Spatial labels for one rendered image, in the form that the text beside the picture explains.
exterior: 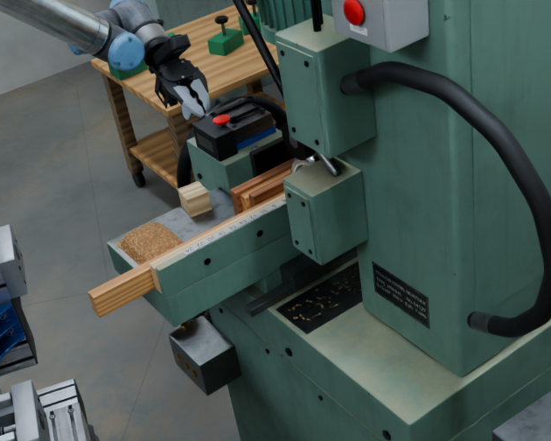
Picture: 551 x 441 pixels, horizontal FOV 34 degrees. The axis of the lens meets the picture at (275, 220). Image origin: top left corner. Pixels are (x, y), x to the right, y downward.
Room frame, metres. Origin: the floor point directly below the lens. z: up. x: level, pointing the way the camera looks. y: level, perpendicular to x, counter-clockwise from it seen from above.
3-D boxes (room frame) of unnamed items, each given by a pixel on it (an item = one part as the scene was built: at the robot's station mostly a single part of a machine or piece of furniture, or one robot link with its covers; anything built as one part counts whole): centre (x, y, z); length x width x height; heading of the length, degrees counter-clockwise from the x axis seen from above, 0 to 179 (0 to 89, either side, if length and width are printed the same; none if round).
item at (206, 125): (1.42, 0.05, 0.99); 0.13 x 0.11 x 0.06; 120
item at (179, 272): (1.23, -0.07, 0.93); 0.60 x 0.02 x 0.06; 120
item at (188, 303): (1.35, 0.00, 0.87); 0.61 x 0.30 x 0.06; 120
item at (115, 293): (1.21, 0.04, 0.92); 0.59 x 0.02 x 0.04; 120
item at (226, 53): (2.86, 0.12, 0.32); 0.66 x 0.57 x 0.64; 119
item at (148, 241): (1.21, 0.20, 0.91); 0.12 x 0.09 x 0.03; 30
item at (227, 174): (1.43, 0.04, 0.91); 0.15 x 0.14 x 0.09; 120
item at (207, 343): (1.29, 0.18, 0.58); 0.12 x 0.08 x 0.08; 30
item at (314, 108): (1.03, -0.09, 1.22); 0.09 x 0.08 x 0.15; 30
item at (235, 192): (1.30, -0.01, 0.93); 0.17 x 0.02 x 0.05; 120
